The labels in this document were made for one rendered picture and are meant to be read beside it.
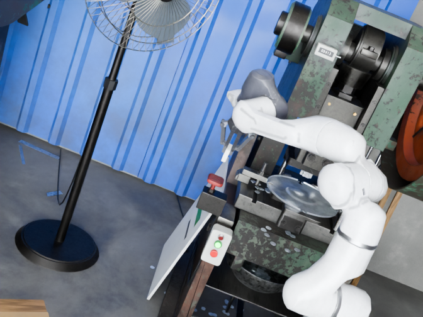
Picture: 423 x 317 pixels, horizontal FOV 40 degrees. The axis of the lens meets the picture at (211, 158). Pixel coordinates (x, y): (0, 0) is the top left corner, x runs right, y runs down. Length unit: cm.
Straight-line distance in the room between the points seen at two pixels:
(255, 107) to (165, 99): 177
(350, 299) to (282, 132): 49
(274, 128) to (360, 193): 32
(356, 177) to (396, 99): 68
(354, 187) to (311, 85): 68
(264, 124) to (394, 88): 62
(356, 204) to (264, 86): 50
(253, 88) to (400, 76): 57
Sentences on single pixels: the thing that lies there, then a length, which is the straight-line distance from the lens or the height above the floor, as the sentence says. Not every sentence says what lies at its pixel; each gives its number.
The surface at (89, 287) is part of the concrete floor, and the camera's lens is 266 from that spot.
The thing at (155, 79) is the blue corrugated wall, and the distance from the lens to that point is 347.
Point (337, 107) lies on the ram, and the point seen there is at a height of 114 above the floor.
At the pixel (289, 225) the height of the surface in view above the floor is 67.
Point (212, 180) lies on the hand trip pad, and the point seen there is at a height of 76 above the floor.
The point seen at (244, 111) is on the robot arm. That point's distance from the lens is 175.
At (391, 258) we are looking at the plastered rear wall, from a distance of 389.
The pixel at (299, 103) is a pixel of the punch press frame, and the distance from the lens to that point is 214.
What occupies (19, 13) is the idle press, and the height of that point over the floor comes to 96.
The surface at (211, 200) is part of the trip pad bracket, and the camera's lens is 214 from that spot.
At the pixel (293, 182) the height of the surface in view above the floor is 78.
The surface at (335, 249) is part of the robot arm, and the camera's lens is 158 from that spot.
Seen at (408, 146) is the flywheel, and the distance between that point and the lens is 249.
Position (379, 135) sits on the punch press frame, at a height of 111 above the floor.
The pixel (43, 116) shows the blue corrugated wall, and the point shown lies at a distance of 373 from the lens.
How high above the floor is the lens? 157
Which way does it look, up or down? 21 degrees down
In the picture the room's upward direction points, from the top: 22 degrees clockwise
